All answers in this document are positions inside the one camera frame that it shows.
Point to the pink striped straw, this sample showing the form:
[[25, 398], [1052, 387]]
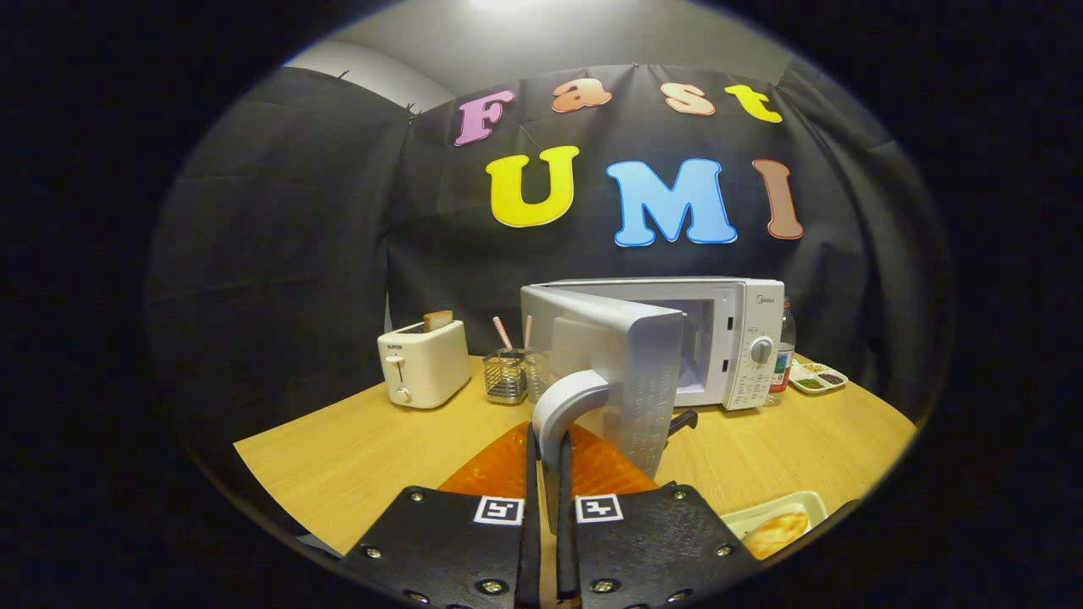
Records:
[[503, 332]]

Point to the golden bread bun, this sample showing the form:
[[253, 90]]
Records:
[[777, 529]]

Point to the clear plastic bottle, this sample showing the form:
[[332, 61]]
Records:
[[783, 355]]

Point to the toast slice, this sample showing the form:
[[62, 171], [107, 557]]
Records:
[[438, 320]]

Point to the white microwave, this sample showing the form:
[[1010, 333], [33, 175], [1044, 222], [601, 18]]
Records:
[[626, 355]]

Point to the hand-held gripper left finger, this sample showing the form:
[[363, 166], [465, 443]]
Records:
[[531, 550]]

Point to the large ceiling light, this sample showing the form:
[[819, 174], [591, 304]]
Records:
[[503, 3]]

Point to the divided dish with beans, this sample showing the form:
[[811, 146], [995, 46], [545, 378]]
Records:
[[816, 379]]

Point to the cream rectangular plate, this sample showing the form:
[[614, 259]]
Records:
[[804, 502]]

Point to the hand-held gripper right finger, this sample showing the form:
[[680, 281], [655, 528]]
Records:
[[565, 550]]

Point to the cream toaster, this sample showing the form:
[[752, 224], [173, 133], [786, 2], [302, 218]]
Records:
[[423, 368]]

